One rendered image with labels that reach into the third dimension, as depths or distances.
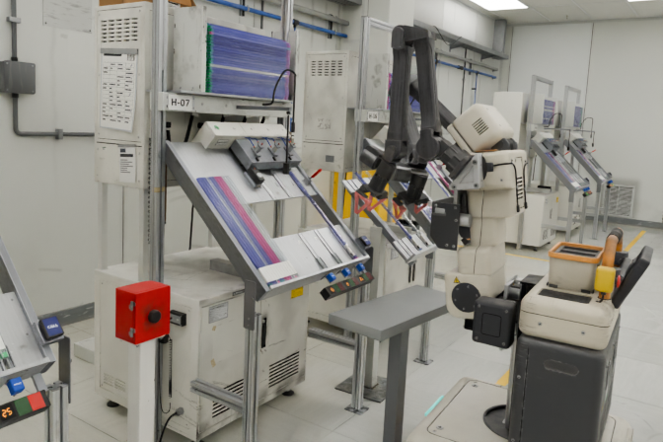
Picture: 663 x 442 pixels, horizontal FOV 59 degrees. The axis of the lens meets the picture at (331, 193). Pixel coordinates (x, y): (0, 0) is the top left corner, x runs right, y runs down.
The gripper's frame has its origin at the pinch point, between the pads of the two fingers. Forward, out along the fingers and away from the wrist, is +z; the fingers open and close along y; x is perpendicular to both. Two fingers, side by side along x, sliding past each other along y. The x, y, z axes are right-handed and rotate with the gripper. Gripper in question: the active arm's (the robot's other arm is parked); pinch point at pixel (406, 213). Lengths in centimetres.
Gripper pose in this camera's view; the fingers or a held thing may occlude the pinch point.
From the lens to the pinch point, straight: 225.2
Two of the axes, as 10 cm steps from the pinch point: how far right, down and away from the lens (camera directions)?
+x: 5.3, 5.9, -6.1
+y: -8.2, 1.9, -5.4
